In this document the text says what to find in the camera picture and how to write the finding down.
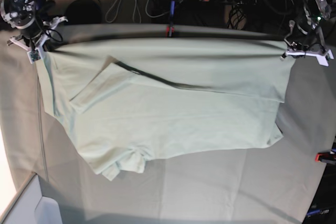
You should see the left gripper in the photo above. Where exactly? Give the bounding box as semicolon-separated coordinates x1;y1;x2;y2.
280;19;330;60

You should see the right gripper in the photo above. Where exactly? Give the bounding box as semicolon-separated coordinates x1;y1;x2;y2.
7;16;68;52

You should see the light green polo t-shirt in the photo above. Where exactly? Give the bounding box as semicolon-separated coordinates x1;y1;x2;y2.
36;38;295;180

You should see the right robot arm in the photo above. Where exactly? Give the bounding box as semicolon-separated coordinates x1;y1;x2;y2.
1;0;67;54

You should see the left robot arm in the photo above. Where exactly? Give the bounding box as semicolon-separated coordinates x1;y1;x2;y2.
282;0;334;67

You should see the black round stool base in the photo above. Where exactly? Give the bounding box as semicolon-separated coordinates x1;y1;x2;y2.
65;0;102;25

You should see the red clamp at right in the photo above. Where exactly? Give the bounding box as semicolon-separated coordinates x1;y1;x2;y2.
315;148;336;165

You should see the red clamp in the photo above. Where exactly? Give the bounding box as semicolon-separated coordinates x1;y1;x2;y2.
166;0;175;38
315;148;336;165

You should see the red clamp at centre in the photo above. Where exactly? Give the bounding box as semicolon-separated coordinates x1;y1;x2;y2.
166;0;175;38

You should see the grey-green table cloth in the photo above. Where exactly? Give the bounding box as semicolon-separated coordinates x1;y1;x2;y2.
1;24;335;223

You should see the white plastic bin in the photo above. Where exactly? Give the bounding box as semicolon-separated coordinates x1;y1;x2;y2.
1;173;62;224

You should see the blue clamp at bottom right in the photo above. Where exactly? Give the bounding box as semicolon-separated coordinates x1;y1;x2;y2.
306;208;330;218

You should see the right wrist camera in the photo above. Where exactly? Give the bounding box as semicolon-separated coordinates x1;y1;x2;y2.
27;49;42;64

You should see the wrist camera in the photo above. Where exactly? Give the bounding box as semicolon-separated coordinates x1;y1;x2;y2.
27;49;42;64
316;49;334;67

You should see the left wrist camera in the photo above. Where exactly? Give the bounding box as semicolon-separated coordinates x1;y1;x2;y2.
316;49;334;67

